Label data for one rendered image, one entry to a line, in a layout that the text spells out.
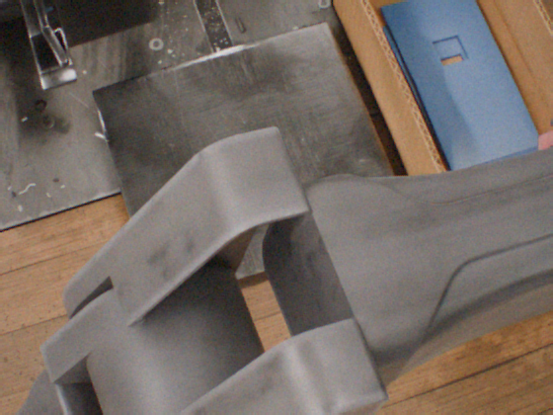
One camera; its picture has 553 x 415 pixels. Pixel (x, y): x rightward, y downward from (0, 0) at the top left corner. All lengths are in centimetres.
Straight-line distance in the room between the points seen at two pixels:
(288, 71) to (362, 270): 46
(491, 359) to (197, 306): 39
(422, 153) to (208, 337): 37
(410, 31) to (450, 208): 48
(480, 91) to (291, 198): 48
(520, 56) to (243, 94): 20
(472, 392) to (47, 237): 30
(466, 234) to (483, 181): 2
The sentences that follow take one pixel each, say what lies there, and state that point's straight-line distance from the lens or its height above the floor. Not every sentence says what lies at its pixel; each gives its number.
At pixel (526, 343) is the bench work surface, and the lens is 77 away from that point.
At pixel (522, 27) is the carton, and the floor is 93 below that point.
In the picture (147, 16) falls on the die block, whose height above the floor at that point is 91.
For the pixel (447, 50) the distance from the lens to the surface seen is 84.
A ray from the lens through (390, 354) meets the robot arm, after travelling 35.
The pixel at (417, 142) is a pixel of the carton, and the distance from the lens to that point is 75.
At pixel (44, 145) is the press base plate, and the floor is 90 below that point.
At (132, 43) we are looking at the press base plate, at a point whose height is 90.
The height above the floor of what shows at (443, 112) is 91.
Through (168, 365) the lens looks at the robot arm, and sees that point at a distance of 39.
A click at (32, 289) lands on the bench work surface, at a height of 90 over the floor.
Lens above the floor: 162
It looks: 66 degrees down
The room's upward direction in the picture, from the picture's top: 1 degrees clockwise
